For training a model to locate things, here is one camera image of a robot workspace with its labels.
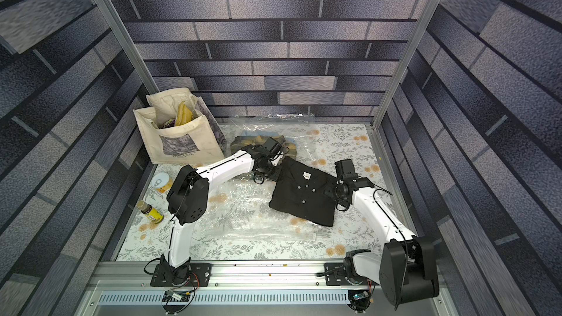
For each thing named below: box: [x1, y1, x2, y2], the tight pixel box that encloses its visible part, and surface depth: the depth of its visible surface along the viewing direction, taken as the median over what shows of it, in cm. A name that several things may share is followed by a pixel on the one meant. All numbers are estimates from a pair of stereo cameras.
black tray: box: [269, 156, 338, 227], surface depth 92 cm
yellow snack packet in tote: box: [174, 100, 194, 127], surface depth 96 cm
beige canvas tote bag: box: [133, 87, 227, 165], surface depth 95 cm
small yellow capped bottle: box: [136, 200, 165, 225], surface depth 81 cm
